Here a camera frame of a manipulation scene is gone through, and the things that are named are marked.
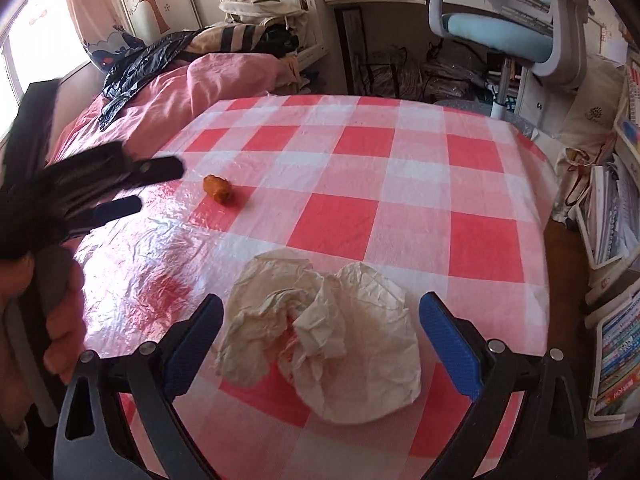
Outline red white checkered tablecloth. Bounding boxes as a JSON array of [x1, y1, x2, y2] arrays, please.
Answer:
[[75, 94, 558, 480]]

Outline white bookshelf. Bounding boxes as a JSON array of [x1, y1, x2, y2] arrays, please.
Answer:
[[612, 60, 640, 161]]

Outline white tissue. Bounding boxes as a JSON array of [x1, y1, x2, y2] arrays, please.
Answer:
[[216, 249, 422, 425]]

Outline orange snack wrapper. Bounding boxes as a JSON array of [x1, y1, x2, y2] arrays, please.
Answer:
[[203, 174, 233, 205]]

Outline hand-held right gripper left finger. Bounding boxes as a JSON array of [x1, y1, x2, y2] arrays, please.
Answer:
[[52, 292, 225, 480]]

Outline pink blanket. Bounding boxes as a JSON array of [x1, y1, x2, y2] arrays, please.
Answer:
[[47, 52, 293, 171]]

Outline grey blue office chair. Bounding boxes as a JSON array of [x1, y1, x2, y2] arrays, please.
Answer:
[[407, 0, 608, 121]]

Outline pile of colourful workbooks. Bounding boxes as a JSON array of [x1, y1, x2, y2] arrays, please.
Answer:
[[587, 292, 640, 421]]

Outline person's left hand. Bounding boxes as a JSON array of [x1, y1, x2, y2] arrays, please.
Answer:
[[0, 255, 90, 432]]

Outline cream canvas bag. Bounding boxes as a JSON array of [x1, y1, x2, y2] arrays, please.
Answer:
[[219, 0, 311, 28]]

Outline clear plastic bag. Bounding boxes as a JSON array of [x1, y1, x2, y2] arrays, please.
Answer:
[[422, 42, 488, 103], [367, 47, 423, 98]]

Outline window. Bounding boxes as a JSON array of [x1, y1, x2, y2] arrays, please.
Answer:
[[0, 0, 88, 96]]

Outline stack of papers and books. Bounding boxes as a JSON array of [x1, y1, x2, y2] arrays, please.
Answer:
[[577, 155, 638, 268]]

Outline beige dark striped cloth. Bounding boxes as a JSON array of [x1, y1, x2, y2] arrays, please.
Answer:
[[187, 22, 281, 56]]

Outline black shiny jacket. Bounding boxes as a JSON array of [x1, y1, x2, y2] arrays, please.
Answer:
[[98, 30, 201, 128]]

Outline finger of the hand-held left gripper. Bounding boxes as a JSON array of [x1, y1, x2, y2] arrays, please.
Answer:
[[106, 155, 185, 189], [74, 195, 144, 232]]

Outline white bag red straps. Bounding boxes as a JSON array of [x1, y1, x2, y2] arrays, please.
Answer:
[[552, 146, 608, 228]]

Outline pink printed curtain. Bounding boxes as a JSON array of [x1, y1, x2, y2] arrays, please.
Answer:
[[62, 0, 141, 68]]

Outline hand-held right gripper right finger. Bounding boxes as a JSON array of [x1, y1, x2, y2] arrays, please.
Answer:
[[419, 291, 588, 480]]

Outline cream tote bag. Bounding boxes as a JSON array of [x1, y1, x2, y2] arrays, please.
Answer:
[[555, 60, 626, 161]]

